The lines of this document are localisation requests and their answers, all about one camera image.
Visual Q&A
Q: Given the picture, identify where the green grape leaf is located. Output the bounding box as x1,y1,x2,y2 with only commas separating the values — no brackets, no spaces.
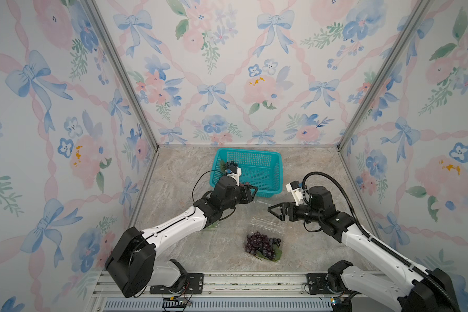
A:
254,245,282,262

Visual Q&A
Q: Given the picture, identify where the teal plastic basket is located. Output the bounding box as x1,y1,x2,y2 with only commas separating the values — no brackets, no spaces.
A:
209,148,283,198

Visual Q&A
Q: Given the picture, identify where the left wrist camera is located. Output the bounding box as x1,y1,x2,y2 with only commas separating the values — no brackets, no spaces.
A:
226,166,242,187

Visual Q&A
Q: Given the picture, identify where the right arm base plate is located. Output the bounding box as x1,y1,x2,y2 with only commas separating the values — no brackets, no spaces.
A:
304,273,353,296

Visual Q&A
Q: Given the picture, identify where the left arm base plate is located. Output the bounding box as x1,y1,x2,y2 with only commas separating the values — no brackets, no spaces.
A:
149,273,204,295

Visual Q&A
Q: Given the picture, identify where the green grape bunch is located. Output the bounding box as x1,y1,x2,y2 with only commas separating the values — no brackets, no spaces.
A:
207,222,218,230

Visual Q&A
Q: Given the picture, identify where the dark purple grape bunch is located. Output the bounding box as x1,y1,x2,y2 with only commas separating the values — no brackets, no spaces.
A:
244,231,282,256

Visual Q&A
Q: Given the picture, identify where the aluminium front rail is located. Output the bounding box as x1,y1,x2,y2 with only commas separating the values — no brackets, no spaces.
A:
86,270,426,312

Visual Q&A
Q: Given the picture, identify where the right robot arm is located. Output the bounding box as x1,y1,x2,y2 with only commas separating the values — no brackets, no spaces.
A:
268,186,460,311

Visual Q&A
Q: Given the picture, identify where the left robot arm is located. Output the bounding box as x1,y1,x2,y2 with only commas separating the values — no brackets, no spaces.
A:
105,174,258,298

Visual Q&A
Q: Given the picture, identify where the black corrugated cable conduit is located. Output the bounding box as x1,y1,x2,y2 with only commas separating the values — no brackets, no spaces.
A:
302,171,461,312

